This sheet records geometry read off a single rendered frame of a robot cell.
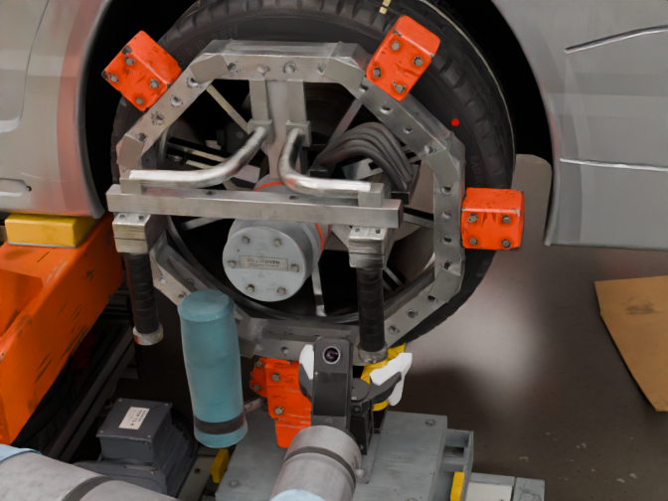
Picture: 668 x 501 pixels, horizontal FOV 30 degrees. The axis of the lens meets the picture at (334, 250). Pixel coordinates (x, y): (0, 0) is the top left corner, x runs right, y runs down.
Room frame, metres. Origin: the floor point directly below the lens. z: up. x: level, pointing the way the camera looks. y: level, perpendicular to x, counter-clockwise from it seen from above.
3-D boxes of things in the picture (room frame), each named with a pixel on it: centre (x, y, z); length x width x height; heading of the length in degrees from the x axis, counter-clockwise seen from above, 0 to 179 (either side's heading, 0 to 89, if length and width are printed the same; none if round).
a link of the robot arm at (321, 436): (1.17, 0.03, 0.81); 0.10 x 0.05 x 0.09; 76
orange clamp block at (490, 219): (1.68, -0.25, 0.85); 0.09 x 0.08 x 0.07; 76
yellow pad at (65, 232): (2.05, 0.51, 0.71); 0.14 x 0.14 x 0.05; 76
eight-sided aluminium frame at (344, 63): (1.75, 0.06, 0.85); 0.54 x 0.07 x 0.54; 76
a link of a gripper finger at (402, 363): (1.33, -0.07, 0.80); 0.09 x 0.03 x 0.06; 133
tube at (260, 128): (1.65, 0.19, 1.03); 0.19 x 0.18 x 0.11; 166
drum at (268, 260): (1.68, 0.08, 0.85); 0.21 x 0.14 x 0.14; 166
